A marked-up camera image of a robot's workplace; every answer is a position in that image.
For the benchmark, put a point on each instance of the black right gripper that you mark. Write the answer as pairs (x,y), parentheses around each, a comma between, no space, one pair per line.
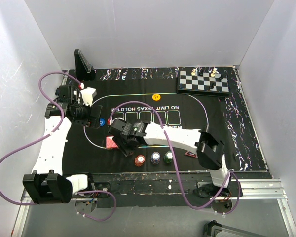
(125,149)

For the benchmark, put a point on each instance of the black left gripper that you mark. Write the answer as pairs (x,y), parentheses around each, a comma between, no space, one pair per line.
(94,120)

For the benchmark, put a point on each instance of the blue small blind button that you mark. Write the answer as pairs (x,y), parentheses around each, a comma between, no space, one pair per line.
(102,122)

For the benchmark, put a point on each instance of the red poker chip stack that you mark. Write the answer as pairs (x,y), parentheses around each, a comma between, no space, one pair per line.
(139,160)

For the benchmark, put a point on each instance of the yellow dealer button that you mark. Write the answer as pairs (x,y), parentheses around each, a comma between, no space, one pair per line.
(156,97)

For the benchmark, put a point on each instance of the black triangular all-in marker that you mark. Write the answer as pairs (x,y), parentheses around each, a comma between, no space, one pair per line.
(190,154)

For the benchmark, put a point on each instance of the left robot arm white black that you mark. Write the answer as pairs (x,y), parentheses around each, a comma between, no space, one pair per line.
(46,183)

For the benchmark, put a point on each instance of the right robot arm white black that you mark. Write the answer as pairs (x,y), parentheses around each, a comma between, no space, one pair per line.
(208,148)

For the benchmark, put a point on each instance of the black texas holdem poker mat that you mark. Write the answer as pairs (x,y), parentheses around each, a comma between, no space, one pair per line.
(131,100)

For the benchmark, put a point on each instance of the red playing card deck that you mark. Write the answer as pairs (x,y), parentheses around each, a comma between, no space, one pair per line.
(110,143)

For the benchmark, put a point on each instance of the green poker chip stack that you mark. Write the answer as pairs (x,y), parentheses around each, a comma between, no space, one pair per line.
(168,157)

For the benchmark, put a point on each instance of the black card shoe stand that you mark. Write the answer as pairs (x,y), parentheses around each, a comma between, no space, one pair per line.
(84,70)

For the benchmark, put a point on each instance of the black white chess board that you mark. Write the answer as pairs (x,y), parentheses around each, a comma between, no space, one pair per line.
(197,85)

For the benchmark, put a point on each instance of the white chess pawn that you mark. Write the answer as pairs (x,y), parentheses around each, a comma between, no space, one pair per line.
(213,72)

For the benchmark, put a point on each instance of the black case corner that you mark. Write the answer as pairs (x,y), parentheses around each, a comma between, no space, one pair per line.
(215,229)

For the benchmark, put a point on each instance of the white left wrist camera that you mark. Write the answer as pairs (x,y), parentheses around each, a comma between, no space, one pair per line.
(87,96)

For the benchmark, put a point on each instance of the aluminium frame rail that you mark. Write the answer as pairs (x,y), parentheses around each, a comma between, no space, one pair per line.
(263,210)

